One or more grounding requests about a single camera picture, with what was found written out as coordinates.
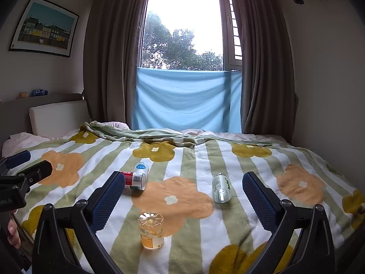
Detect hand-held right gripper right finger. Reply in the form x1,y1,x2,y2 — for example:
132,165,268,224
242,171,335,274

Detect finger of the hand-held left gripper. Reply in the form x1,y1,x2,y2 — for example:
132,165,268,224
14,160,53,190
0,150,32,175

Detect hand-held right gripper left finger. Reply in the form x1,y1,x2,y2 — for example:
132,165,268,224
32,171,126,274

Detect clear amber plastic cup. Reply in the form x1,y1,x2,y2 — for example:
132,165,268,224
138,211,165,249

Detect person's left hand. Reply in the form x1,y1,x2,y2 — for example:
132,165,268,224
6,218,22,249

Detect red label white bottle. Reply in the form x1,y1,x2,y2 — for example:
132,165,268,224
119,171,147,191

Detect clear green label bottle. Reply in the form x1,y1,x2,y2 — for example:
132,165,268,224
211,173,231,204

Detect grey headboard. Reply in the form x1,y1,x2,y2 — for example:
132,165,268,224
0,93,86,152

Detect small white blue-cap bottle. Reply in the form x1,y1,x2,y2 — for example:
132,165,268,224
134,161,150,176

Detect white cushion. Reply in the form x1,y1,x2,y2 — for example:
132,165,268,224
29,100,89,136

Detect floral striped blanket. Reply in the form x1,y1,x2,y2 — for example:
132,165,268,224
14,121,365,274

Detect light blue cloth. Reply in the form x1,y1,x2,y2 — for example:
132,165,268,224
131,67,243,133

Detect framed houses picture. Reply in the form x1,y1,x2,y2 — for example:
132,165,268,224
8,0,80,58

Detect brown curtain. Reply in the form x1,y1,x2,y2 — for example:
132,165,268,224
83,0,151,129
233,0,299,144

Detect window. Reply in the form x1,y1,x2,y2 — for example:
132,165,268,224
141,0,243,72

